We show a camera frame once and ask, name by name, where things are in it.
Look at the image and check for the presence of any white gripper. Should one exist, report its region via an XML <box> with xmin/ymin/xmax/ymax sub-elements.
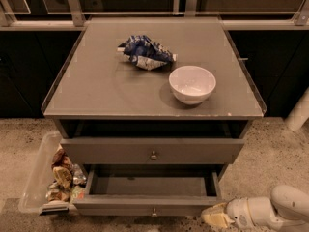
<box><xmin>201</xmin><ymin>197</ymin><xmax>284</xmax><ymax>231</ymax></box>

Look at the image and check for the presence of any grey drawer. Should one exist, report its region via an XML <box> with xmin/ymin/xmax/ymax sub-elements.
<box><xmin>61</xmin><ymin>137</ymin><xmax>244</xmax><ymax>164</ymax></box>
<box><xmin>73</xmin><ymin>164</ymin><xmax>222</xmax><ymax>217</ymax></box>

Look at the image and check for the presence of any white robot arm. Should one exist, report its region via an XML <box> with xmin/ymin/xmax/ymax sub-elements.
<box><xmin>201</xmin><ymin>185</ymin><xmax>309</xmax><ymax>232</ymax></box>

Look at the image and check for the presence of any white cylindrical robot base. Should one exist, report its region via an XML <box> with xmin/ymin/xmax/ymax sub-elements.
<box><xmin>285</xmin><ymin>87</ymin><xmax>309</xmax><ymax>131</ymax></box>

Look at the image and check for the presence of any grey top drawer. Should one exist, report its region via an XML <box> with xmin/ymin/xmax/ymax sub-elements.
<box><xmin>61</xmin><ymin>137</ymin><xmax>244</xmax><ymax>164</ymax></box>

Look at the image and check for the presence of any grey drawer cabinet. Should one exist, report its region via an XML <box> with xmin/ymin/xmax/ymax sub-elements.
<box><xmin>41</xmin><ymin>15</ymin><xmax>267</xmax><ymax>166</ymax></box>

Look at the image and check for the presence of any white ceramic bowl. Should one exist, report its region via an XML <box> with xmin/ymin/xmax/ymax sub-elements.
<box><xmin>169</xmin><ymin>66</ymin><xmax>216</xmax><ymax>105</ymax></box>

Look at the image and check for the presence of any green orange snack packet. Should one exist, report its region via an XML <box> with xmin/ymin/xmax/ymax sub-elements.
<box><xmin>70</xmin><ymin>186</ymin><xmax>85</xmax><ymax>202</ymax></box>

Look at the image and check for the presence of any silver snack packet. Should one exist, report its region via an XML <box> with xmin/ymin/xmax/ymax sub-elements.
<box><xmin>72</xmin><ymin>164</ymin><xmax>87</xmax><ymax>186</ymax></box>

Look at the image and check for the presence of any brown snack packet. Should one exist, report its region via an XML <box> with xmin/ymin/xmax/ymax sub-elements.
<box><xmin>51</xmin><ymin>148</ymin><xmax>73</xmax><ymax>189</ymax></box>

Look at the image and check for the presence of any clear plastic storage bin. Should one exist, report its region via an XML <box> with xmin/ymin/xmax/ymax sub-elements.
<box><xmin>18</xmin><ymin>131</ymin><xmax>77</xmax><ymax>215</ymax></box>

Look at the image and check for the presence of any crumpled blue chip bag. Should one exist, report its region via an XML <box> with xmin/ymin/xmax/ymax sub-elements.
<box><xmin>119</xmin><ymin>35</ymin><xmax>174</xmax><ymax>71</ymax></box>

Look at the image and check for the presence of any metal railing frame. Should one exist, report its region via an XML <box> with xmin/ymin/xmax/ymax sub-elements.
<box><xmin>0</xmin><ymin>0</ymin><xmax>309</xmax><ymax>30</ymax></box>

